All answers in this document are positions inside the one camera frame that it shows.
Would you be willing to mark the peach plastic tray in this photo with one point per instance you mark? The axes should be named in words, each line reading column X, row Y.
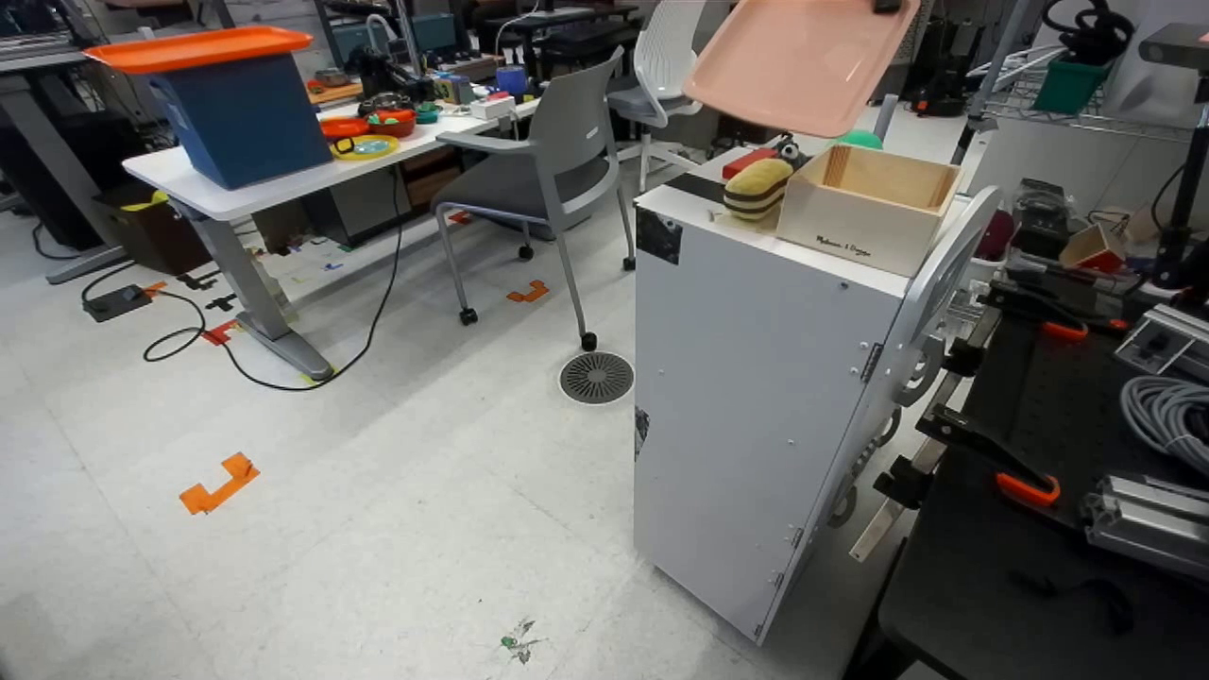
column 807, row 61

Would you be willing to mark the green box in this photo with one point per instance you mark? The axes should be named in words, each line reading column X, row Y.
column 1069, row 85

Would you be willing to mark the cream wooden box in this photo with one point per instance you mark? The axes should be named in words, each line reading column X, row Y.
column 857, row 239

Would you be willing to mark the green ball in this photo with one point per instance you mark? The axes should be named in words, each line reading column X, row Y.
column 757, row 187

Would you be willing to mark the white office chair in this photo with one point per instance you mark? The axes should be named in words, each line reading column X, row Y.
column 665, row 61

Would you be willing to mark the grey wheeled office chair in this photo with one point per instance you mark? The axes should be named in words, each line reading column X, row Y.
column 580, row 116

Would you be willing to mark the white toy kitchen unit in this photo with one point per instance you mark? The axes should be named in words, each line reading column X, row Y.
column 743, row 416

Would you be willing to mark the small orange floor tape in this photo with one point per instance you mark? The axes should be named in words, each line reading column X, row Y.
column 529, row 292

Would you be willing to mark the round floor outlet cover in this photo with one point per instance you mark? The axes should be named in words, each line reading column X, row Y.
column 595, row 379

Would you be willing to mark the red orange toys pile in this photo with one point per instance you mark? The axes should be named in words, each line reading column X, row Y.
column 379, row 121

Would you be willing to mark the blue storage bin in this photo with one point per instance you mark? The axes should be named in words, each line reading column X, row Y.
column 241, row 120

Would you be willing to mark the white desk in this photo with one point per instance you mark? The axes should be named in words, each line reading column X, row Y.
column 227, row 189

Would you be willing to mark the orange bin lid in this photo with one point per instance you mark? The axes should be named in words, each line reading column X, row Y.
column 202, row 48

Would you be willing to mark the orange floor tape strip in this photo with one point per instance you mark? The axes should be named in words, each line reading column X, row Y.
column 222, row 334

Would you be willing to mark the black power brick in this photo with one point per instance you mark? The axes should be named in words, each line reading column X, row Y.
column 116, row 302

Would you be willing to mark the large orange floor tape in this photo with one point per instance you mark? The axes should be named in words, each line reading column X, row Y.
column 202, row 496

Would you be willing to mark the black camera tripod stand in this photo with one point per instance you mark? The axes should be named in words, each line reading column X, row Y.
column 1192, row 189

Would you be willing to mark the aluminium extrusion rail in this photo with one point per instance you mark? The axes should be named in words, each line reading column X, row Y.
column 1145, row 514
column 1164, row 340

